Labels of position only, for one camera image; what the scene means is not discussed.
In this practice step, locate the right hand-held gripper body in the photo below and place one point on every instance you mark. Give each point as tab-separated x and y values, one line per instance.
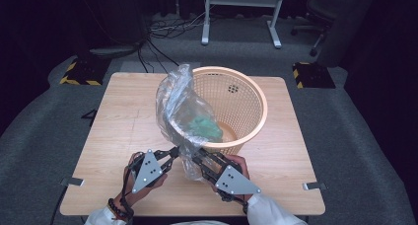
235	184

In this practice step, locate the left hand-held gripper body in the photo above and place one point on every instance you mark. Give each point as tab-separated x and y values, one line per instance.
147	172

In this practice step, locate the clear plastic bag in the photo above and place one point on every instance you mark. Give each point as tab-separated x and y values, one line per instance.
179	110

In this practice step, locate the beige plastic mesh wastebasket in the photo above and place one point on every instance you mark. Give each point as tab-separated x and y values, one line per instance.
243	100

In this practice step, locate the person's right hand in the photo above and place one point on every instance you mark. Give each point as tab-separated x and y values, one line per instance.
240	162

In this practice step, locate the person's left hand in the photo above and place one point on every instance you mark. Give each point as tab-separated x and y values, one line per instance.
138	197

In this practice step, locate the crumpled green paper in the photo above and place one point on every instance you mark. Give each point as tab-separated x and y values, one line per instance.
205	128

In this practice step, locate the black yellow striped base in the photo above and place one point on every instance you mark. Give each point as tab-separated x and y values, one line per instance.
86	72
313	75

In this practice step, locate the flat grey stand base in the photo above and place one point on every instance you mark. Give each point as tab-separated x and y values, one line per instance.
113	50

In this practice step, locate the black office chair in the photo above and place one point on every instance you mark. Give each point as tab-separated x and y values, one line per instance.
323	8

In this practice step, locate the grey fabric cover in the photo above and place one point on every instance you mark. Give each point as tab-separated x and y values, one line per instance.
351	27

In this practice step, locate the metal table bracket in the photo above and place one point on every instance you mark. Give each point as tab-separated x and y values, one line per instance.
314	186
72	181

